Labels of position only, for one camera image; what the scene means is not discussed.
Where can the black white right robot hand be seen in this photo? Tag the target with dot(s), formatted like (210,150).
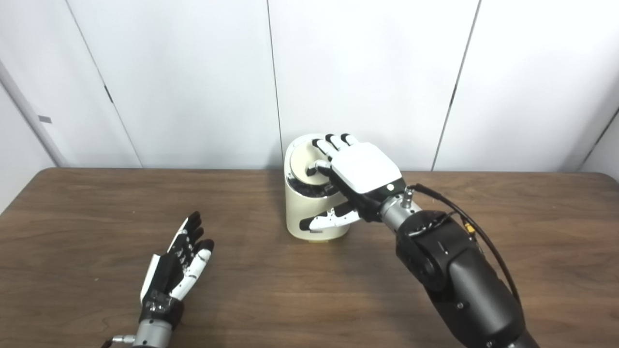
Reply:
(367,166)

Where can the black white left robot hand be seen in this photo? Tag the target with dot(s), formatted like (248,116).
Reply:
(167,275)

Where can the round cream bin lid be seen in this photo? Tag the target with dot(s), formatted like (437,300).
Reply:
(304,157)

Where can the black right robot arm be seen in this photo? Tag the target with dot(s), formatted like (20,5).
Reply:
(464,280)

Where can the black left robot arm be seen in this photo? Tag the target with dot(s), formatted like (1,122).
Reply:
(152,333)

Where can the black bin liner bag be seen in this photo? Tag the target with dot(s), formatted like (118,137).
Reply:
(309,190)

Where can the cream-colored bin body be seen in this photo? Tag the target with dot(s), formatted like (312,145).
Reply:
(304,210)

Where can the black wall panel hinge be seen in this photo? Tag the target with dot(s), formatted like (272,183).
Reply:
(108,94)

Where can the grey wall corner post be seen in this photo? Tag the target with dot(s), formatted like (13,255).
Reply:
(31,116)

